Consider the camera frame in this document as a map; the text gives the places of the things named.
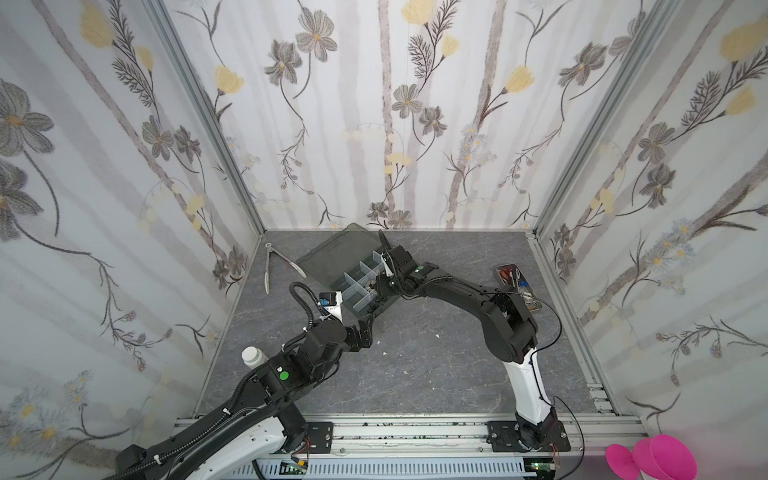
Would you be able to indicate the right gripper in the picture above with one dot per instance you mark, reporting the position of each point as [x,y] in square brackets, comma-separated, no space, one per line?
[396,270]

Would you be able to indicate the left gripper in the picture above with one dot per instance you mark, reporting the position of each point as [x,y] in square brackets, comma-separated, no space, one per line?
[365,335]

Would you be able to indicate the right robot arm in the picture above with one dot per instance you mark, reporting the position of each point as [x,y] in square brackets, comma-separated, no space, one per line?
[509,331]

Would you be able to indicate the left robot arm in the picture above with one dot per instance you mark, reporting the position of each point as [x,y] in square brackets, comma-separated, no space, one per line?
[261,416]

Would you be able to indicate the green compartment organizer box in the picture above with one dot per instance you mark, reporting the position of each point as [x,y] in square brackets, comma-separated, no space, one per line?
[350,261]

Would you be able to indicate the small tray with tools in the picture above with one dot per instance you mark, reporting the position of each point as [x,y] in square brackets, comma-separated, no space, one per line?
[512,275]

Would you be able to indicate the white pill bottle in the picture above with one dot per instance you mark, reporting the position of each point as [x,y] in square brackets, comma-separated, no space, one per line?
[253,357]

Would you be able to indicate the pink plastic cup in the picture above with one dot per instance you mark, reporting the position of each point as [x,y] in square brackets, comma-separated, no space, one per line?
[661,457]

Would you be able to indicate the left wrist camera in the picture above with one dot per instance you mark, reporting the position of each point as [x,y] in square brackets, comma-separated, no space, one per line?
[330,305]

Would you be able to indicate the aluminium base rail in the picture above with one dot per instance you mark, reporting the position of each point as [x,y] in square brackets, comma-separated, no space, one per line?
[426,446]

